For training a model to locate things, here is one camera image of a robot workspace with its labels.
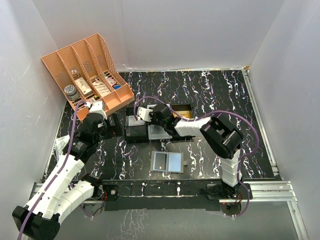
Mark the cards in black tray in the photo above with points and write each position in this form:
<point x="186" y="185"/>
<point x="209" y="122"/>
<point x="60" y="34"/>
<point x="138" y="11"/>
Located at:
<point x="133" y="122"/>

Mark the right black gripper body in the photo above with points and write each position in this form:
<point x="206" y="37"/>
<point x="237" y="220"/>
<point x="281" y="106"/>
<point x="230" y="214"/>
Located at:
<point x="154" y="120"/>

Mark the black card with chip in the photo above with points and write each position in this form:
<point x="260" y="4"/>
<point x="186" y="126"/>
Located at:
<point x="160" y="161"/>

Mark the gold card in tray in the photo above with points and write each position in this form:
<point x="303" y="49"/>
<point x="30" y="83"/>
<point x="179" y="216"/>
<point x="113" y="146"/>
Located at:
<point x="184" y="113"/>

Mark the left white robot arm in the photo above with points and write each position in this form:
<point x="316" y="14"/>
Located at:
<point x="41" y="217"/>

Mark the blue small item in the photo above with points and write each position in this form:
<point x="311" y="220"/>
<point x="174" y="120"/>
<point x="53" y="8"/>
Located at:
<point x="116" y="86"/>

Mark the white pink box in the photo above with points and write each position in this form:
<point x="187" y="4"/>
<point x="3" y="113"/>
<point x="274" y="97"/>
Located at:
<point x="83" y="86"/>

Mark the white printed paper sheet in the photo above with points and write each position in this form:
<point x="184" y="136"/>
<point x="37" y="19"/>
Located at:
<point x="59" y="144"/>

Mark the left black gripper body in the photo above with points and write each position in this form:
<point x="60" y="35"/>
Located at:
<point x="106" y="133"/>

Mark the grey leather card holder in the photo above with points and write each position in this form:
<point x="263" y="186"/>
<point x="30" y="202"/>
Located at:
<point x="175" y="162"/>

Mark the small round patterned tin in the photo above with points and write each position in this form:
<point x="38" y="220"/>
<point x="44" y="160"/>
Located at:
<point x="71" y="92"/>

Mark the black and white tray set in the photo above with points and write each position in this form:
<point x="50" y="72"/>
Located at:
<point x="140" y="131"/>

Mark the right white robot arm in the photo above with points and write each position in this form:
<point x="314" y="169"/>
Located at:
<point x="221" y="135"/>

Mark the small pink white packet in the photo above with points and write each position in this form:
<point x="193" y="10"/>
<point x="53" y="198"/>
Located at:
<point x="109" y="78"/>

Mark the white label cards stack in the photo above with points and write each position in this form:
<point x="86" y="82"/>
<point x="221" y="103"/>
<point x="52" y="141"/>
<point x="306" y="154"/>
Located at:
<point x="100" y="87"/>

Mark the orange plastic desk organizer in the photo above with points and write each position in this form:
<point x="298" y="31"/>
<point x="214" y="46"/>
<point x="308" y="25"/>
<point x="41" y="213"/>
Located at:
<point x="88" y="66"/>

